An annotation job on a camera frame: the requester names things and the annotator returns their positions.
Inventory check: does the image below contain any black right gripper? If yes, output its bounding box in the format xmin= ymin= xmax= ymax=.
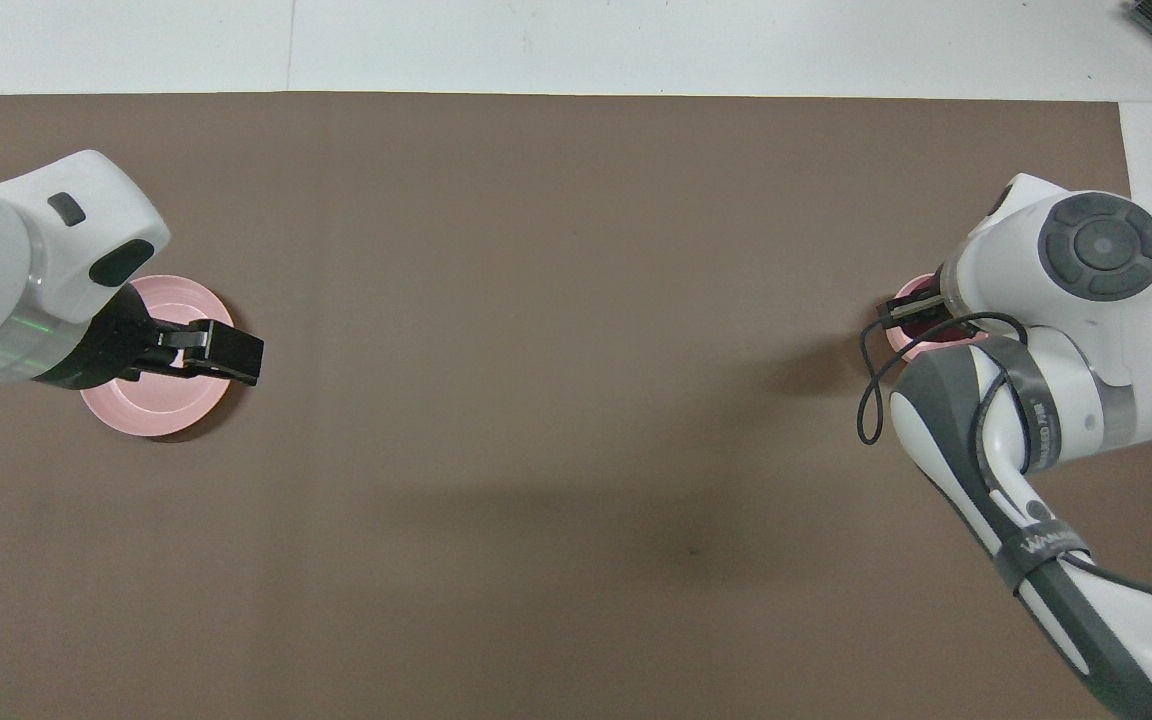
xmin=875 ymin=288 xmax=959 ymax=343

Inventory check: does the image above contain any pink plate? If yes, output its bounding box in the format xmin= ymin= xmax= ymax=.
xmin=79 ymin=275 xmax=236 ymax=438

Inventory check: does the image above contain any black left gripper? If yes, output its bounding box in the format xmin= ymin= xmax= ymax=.
xmin=34 ymin=284 xmax=266 ymax=392

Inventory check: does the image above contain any pink bowl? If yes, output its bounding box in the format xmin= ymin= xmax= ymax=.
xmin=884 ymin=273 xmax=989 ymax=363

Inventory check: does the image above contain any brown table mat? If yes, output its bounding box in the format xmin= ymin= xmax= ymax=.
xmin=0 ymin=92 xmax=1152 ymax=720

